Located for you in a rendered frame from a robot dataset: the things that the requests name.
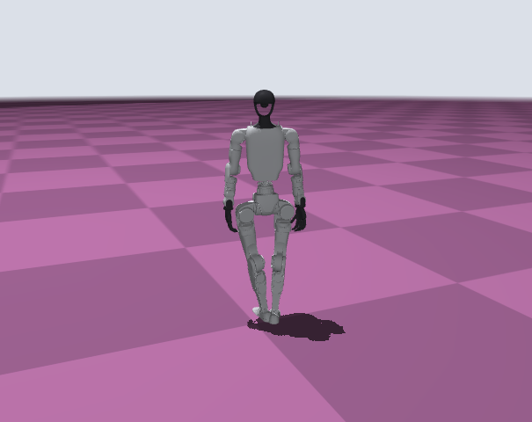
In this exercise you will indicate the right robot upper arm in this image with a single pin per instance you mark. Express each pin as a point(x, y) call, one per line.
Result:
point(292, 137)

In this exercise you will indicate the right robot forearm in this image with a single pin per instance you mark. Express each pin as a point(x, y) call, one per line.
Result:
point(297, 186)

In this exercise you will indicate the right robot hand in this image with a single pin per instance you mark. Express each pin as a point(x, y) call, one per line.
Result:
point(300, 216)

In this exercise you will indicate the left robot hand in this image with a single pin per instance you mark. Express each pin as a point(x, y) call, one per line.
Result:
point(228, 209)

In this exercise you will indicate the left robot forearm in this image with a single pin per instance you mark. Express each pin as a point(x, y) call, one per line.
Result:
point(230, 186)

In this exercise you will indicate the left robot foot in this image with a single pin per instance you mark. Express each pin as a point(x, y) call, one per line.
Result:
point(264, 316)

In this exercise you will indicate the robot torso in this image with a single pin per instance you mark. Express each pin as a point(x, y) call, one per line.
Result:
point(265, 152)

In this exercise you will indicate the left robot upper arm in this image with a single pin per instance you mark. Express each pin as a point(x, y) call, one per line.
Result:
point(237, 137)

